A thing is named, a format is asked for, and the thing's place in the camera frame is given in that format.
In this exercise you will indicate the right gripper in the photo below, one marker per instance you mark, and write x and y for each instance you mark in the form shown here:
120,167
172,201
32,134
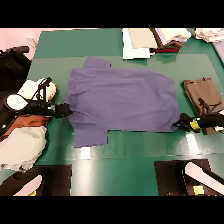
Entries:
188,122

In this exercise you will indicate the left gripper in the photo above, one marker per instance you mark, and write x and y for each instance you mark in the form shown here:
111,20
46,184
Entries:
61,110

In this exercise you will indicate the purple T-shirt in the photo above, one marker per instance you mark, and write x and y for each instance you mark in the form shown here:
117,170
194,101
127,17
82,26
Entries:
123,100

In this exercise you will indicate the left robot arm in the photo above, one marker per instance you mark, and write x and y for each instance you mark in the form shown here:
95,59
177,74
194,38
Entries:
30,90

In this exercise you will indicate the orange-brown garment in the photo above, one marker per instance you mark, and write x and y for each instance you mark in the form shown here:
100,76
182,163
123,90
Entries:
25,122

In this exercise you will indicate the grey garment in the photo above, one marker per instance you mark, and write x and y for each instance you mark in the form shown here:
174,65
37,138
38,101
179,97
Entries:
21,146

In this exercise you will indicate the black garment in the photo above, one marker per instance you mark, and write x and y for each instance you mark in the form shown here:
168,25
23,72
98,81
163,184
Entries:
11,71

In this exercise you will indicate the red garment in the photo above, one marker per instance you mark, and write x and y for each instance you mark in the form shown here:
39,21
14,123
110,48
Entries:
167,50

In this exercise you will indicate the dark brown garment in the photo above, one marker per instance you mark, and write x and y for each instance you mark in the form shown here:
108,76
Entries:
170,44

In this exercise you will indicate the white garment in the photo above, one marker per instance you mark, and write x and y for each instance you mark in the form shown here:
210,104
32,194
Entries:
133,53

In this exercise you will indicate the cream garment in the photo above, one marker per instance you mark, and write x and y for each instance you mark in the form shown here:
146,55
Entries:
173,33

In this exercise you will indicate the pale pink garment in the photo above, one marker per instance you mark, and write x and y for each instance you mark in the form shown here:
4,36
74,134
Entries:
210,34

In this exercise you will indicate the beige garment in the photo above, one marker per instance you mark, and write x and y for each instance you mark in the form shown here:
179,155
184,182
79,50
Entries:
141,37

